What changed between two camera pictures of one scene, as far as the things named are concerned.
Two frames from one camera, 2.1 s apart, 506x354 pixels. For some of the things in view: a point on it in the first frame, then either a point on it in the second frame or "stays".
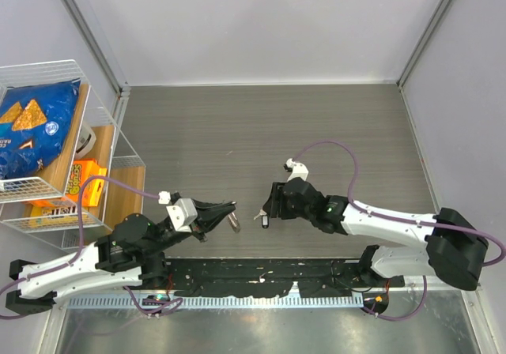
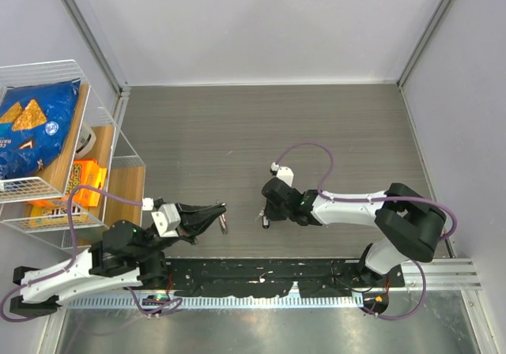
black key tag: [265, 221] stays
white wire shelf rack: [58, 168] stays
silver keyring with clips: [234, 222] -> [222, 220]
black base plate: [315, 277] stays
